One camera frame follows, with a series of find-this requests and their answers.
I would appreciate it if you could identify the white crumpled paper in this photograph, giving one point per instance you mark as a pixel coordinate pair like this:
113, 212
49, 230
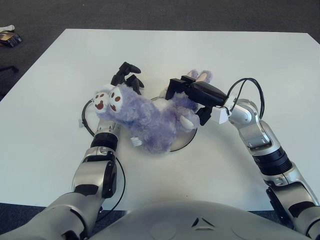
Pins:
7, 28

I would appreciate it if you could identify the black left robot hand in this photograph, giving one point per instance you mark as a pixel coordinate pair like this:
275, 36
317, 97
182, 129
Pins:
130, 81

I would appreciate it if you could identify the purple plush bunny doll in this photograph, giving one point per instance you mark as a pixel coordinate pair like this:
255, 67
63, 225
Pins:
145, 115

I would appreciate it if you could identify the silver robot torso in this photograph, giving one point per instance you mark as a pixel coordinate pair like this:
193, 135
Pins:
175, 220

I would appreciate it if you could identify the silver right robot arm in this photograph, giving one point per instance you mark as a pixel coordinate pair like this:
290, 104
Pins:
257, 132

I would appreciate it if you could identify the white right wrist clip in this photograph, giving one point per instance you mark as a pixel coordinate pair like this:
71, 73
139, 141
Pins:
220, 115

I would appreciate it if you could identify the white plate with black rim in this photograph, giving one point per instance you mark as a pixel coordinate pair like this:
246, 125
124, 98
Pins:
185, 140

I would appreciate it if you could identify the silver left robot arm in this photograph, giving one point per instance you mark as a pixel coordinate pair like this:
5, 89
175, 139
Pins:
100, 155

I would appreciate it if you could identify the black box on floor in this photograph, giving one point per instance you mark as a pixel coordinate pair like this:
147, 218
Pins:
10, 40

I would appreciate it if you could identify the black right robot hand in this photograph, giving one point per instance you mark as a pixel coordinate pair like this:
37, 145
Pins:
207, 93

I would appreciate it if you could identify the black chair leg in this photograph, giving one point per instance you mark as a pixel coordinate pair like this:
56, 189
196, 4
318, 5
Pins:
8, 69

